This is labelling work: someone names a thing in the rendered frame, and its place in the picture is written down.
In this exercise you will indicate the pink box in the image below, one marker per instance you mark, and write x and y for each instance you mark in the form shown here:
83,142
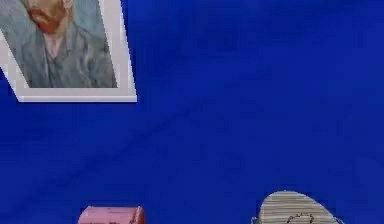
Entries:
110,216

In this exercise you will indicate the white framed portrait painting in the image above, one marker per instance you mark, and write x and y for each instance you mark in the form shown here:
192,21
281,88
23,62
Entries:
66,56

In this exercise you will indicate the grey striped rounded object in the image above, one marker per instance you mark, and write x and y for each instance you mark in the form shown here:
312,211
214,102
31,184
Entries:
293,208

